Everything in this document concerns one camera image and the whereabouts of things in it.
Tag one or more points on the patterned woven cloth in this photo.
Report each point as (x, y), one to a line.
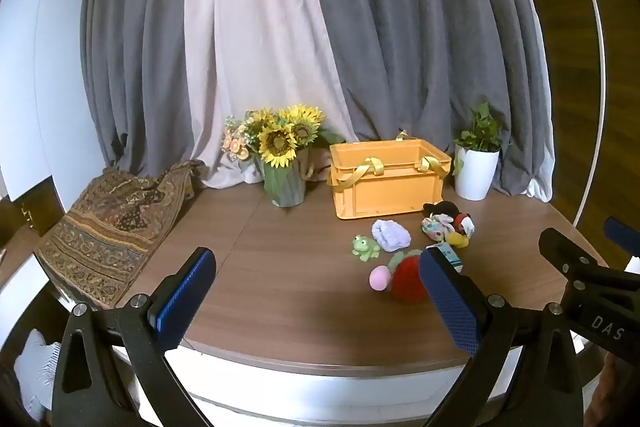
(105, 232)

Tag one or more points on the pink egg toy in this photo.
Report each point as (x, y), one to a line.
(379, 279)

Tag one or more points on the green frog toy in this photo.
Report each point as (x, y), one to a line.
(365, 248)

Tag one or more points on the purple knitted cloth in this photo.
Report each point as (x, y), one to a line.
(391, 236)

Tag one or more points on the grey curtain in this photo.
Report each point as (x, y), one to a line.
(415, 32)
(135, 57)

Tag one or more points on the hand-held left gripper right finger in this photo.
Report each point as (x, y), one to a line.
(450, 302)

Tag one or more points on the pale pink curtain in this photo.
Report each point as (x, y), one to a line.
(255, 32)

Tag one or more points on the peach flower bunch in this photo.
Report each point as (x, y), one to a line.
(236, 142)

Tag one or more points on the sunflower bouquet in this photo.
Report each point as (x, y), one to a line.
(277, 139)

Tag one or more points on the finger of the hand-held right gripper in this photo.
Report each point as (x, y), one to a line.
(625, 237)
(565, 252)

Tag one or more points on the white cabinet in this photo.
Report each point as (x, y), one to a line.
(40, 82)

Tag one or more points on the mouse plush toy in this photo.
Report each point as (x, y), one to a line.
(445, 222)

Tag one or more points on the small blue white box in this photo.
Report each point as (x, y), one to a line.
(450, 254)

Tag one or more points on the red knitted strawberry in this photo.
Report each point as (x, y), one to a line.
(407, 279)

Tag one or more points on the white sheer curtain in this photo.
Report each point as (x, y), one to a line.
(545, 132)

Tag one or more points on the beige paper bag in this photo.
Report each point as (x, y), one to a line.
(317, 164)

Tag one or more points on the white textured cloth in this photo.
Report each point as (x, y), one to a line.
(37, 367)

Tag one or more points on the orange plastic crate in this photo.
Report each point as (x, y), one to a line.
(385, 197)

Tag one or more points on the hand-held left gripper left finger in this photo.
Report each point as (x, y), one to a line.
(182, 297)

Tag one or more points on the potted plant in white pot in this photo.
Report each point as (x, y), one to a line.
(475, 172)

